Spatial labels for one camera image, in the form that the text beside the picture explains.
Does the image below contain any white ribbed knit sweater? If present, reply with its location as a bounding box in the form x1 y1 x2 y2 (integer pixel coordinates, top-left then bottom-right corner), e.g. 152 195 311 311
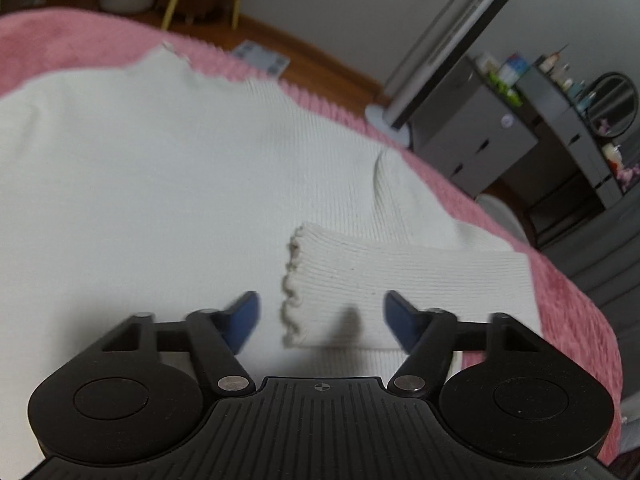
1 47 541 479

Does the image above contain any grey drawer cabinet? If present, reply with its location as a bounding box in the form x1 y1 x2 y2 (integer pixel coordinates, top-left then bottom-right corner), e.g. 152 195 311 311
410 58 538 197

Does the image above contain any dark grey dressing table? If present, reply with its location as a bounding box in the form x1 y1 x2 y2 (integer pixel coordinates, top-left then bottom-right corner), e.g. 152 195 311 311
516 66 623 209

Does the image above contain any paper on floor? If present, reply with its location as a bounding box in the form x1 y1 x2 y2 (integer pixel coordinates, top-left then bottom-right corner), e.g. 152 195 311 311
231 40 291 79

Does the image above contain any blue white box on cabinet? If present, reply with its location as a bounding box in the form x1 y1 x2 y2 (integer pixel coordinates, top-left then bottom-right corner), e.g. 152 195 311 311
497 52 529 87

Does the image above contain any round black vanity mirror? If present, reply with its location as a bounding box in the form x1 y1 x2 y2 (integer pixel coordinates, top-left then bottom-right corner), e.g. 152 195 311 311
585 72 639 139

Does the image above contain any pink plush bed blanket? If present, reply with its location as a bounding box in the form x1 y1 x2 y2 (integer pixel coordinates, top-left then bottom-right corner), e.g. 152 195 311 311
1 8 623 465

